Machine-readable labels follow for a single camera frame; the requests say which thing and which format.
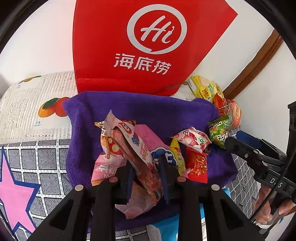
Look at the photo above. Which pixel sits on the person's right hand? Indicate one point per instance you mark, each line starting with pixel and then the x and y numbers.
pixel 264 216

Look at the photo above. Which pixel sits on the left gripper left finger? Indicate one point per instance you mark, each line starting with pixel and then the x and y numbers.
pixel 125 175

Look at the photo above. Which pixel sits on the pink wafer snack packet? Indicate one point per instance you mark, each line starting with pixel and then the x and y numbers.
pixel 105 167

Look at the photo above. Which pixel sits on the orange potato chip bag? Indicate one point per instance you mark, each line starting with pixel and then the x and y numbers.
pixel 230 108

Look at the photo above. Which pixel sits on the blue tissue box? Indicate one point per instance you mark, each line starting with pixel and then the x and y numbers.
pixel 168 229

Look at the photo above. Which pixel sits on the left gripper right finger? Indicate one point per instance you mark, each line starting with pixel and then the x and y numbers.
pixel 168 175

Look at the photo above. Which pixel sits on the long red pink snack packet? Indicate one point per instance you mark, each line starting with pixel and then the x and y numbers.
pixel 135 150

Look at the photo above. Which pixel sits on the brown wooden door frame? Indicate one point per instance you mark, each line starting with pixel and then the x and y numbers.
pixel 255 66

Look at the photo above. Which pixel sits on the green snack packet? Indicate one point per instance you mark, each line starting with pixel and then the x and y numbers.
pixel 218 131

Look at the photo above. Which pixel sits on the pink panda snack packet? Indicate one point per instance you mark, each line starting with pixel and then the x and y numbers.
pixel 107 143

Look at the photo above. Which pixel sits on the grey checked table cloth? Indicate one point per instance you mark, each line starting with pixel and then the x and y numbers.
pixel 43 162

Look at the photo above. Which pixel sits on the purple towel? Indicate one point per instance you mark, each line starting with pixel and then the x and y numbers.
pixel 164 115

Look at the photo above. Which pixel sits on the yellow potato chip bag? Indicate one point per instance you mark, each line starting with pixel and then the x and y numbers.
pixel 204 88

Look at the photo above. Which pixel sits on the pink white strawberry snack packet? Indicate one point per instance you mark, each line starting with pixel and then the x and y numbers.
pixel 194 139

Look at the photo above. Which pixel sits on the newspaper print table cover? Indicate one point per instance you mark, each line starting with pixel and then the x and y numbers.
pixel 32 110

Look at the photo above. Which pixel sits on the pale pink candy packet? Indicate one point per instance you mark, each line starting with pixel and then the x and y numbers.
pixel 140 202

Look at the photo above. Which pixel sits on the yellow pink snack bag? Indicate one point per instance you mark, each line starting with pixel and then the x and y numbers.
pixel 157 148

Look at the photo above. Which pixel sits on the red paper shopping bag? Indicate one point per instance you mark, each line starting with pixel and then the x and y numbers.
pixel 148 47

